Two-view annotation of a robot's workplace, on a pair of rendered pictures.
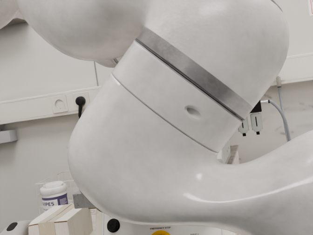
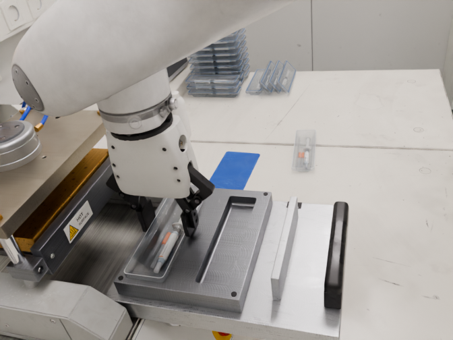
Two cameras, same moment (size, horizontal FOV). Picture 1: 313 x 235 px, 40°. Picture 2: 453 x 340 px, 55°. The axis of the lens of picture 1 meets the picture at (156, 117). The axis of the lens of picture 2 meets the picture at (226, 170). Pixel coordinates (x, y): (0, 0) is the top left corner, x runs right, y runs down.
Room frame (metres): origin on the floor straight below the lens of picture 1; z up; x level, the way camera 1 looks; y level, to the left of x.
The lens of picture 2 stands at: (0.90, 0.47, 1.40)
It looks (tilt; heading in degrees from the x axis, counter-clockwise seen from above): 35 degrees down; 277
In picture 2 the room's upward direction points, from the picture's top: 9 degrees counter-clockwise
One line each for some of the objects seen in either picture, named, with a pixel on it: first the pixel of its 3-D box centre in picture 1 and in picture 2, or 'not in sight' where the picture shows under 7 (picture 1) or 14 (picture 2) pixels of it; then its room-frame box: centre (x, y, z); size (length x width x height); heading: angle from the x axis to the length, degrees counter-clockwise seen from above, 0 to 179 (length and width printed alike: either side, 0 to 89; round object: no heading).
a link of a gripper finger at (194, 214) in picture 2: not in sight; (195, 212); (1.00, 0.03, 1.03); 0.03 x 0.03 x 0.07; 76
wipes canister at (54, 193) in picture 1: (56, 204); not in sight; (1.42, 0.38, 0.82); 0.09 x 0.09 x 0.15
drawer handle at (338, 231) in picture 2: not in sight; (337, 249); (0.82, 0.08, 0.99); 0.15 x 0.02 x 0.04; 76
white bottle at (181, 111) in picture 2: not in sight; (178, 115); (1.14, -0.66, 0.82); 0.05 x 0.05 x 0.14
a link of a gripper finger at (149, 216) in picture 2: not in sight; (136, 206); (1.08, 0.01, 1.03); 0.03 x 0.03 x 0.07; 76
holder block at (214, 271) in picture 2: not in sight; (200, 239); (1.00, 0.03, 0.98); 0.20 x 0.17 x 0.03; 76
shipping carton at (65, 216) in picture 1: (62, 227); not in sight; (1.24, 0.32, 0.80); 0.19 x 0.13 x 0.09; 166
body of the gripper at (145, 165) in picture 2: not in sight; (149, 153); (1.04, 0.02, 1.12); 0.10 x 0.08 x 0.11; 166
